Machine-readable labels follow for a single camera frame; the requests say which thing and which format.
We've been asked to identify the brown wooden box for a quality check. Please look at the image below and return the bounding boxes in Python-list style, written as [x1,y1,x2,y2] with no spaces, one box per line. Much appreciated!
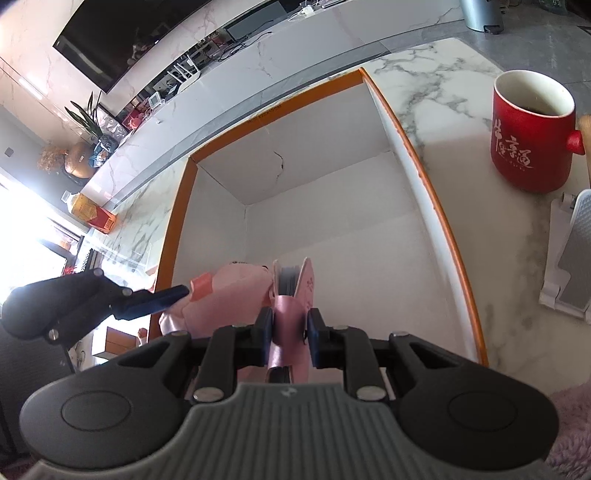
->
[92,325,149,359]

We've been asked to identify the long-leaf potted plant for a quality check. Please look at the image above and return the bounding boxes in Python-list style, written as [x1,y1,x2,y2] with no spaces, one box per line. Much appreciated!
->
[65,90,112,140]

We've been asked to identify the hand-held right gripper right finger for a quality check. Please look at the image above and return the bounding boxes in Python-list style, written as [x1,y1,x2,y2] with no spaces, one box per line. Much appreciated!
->
[307,307,472,403]

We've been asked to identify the pink pouch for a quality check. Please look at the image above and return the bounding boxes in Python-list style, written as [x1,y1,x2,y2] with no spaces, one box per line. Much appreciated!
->
[269,257,317,385]

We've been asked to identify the grey metal trash can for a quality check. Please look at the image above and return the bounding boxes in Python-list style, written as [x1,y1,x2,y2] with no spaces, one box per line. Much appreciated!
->
[459,0,505,33]

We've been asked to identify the white marble TV bench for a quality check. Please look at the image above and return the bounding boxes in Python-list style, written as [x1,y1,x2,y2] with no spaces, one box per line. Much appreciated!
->
[81,0,467,209]

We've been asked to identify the dried orange flowers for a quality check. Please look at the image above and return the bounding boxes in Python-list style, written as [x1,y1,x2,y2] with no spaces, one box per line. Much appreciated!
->
[36,144,68,175]

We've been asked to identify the orange-red carton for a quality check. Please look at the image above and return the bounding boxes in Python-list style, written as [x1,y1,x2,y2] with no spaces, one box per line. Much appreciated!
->
[87,208,117,234]

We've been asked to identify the red mug with wooden handle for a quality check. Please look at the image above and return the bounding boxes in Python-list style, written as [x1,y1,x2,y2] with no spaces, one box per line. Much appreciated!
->
[489,69,591,195]

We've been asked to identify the black television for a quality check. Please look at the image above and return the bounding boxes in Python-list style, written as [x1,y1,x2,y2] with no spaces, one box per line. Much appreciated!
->
[53,0,227,94]

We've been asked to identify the purple fluffy blanket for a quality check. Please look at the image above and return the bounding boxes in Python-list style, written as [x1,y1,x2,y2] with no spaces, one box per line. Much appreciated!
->
[545,382,591,480]

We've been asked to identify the white phone stand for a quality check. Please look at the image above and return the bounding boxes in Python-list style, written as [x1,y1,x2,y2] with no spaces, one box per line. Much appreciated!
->
[538,188,591,321]

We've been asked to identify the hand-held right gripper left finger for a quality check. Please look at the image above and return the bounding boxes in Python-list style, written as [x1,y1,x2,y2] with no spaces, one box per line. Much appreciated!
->
[108,307,278,403]

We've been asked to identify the pink plush toy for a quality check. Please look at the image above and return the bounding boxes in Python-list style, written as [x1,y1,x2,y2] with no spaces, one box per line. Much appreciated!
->
[159,261,278,343]

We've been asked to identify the white router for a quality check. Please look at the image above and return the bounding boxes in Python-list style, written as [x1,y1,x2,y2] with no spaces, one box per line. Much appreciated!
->
[167,56,205,83]

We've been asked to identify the brown round vase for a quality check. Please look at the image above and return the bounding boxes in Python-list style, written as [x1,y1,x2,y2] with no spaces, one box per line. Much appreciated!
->
[62,141,100,179]

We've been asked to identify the orange-rimmed white box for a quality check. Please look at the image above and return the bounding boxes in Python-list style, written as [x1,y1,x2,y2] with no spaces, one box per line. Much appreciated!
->
[157,67,489,402]

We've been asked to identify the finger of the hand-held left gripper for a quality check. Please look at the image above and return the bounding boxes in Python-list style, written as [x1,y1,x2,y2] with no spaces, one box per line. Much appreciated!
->
[47,268,191,348]

